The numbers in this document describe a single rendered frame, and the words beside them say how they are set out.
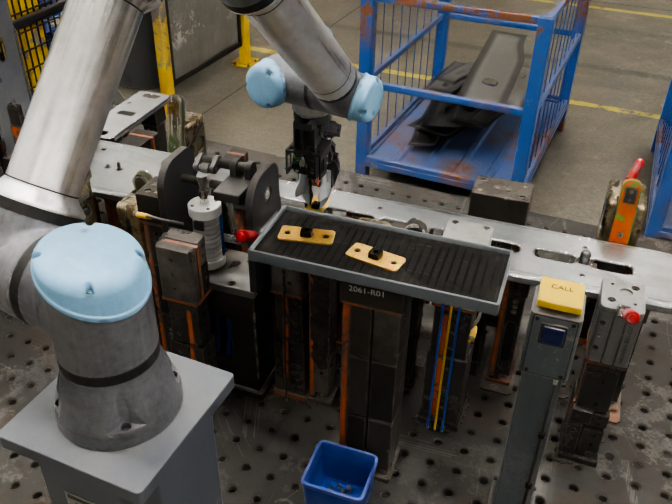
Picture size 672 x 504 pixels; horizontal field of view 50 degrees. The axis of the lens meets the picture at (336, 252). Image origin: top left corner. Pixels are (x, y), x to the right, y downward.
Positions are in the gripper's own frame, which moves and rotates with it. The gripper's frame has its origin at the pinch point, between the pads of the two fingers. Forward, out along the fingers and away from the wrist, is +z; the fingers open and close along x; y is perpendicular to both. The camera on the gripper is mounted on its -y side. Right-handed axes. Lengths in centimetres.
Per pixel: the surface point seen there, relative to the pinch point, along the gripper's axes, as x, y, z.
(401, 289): 28, 40, -14
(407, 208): 17.4, -6.5, 2.3
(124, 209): -29.5, 22.9, -4.1
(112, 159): -51, -3, 2
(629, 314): 58, 31, -11
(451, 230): 30.2, 15.6, -8.9
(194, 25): -176, -259, 62
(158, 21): -177, -222, 49
